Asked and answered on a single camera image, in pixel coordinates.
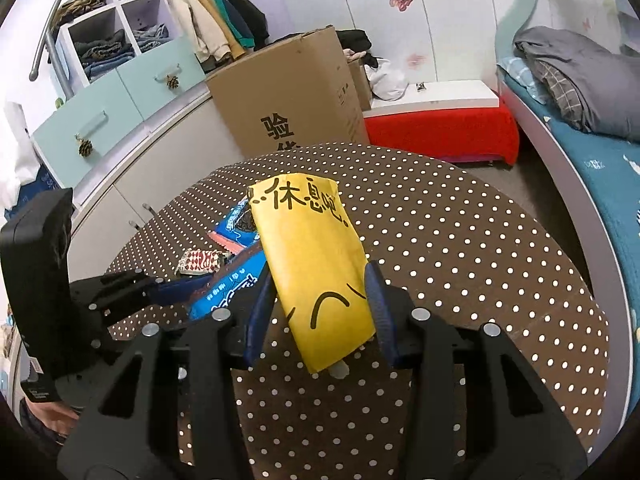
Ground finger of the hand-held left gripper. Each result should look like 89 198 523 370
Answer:
69 267 213 311
102 304 194 334

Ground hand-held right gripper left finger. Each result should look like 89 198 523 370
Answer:
56 271 278 480

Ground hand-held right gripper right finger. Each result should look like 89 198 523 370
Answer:
363 261 589 480

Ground blue white-print wrapper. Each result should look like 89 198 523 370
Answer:
188 244 274 322

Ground yellow drink pouch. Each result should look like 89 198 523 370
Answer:
247 172 377 379

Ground person's left hand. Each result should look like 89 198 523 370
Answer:
22 399 82 445

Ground red white patterned wrapper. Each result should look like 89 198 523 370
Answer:
177 248 232 277

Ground blue cookie wrapper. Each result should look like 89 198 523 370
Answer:
207 197 264 256

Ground brown polka-dot tablecloth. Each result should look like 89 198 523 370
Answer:
102 142 614 467

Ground blue white shopping bag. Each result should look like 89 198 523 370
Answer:
0 102 62 222

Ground white low cabinet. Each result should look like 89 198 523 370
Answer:
65 80 251 281

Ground teal drawer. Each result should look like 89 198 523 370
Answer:
116 36 207 117
31 96 152 173

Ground red bench with white top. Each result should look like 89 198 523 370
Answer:
362 79 521 167

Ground large cardboard box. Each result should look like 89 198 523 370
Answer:
204 24 371 162

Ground white cloth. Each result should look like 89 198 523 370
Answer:
366 57 409 101

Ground folded dark clothes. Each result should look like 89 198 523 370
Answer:
75 29 135 63

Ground folded blue jeans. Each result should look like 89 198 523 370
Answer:
131 23 172 54

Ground blue printed bedspread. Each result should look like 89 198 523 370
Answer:
499 54 640 343

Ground dark cloth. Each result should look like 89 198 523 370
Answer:
334 29 382 69

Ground mustard hanging garment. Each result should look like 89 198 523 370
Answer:
189 0 247 59

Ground beige hanging jacket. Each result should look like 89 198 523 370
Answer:
160 0 234 64

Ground white cube shelf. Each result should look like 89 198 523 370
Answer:
54 0 197 97

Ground green hanging garment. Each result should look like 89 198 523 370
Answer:
202 0 256 49

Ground grey plaid cloth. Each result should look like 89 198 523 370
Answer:
537 59 587 127

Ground black hanging jacket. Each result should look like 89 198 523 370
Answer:
210 0 271 46

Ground grey folded blanket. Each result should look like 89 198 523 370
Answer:
514 27 640 134

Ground teal bed headboard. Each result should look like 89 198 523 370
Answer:
494 0 557 67

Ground metal rail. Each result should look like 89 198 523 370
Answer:
28 0 90 82

